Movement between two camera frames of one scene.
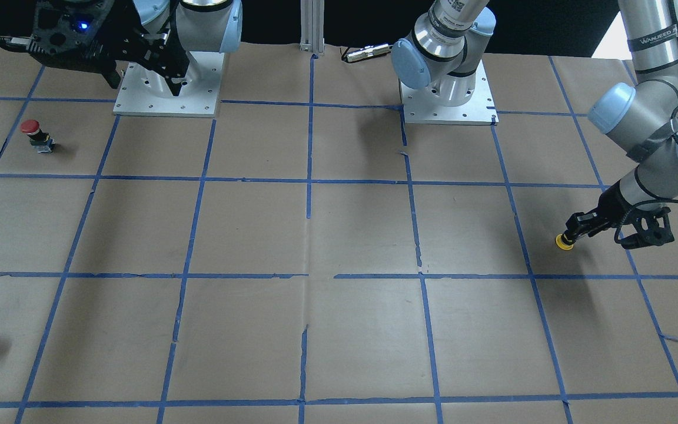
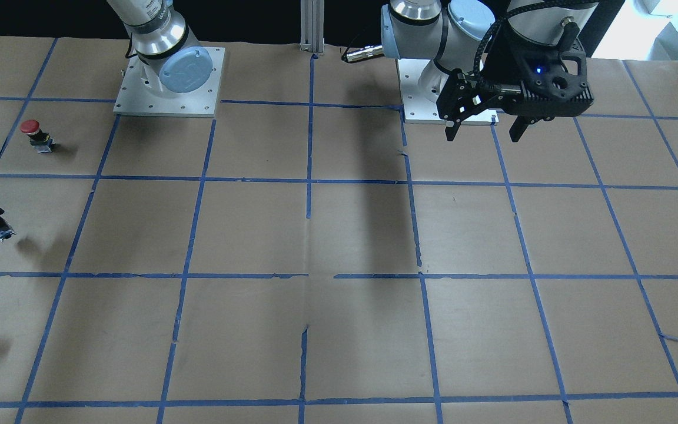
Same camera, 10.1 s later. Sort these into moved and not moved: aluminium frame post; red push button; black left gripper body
Moved: black left gripper body
Not moved: red push button; aluminium frame post
